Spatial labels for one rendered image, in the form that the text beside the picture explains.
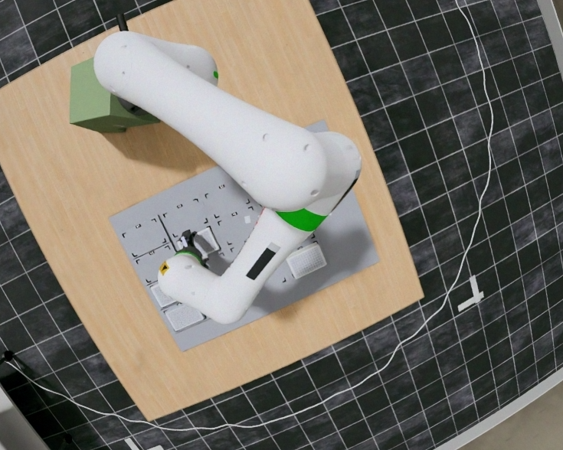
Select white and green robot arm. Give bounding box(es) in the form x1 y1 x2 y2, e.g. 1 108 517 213
93 14 362 324

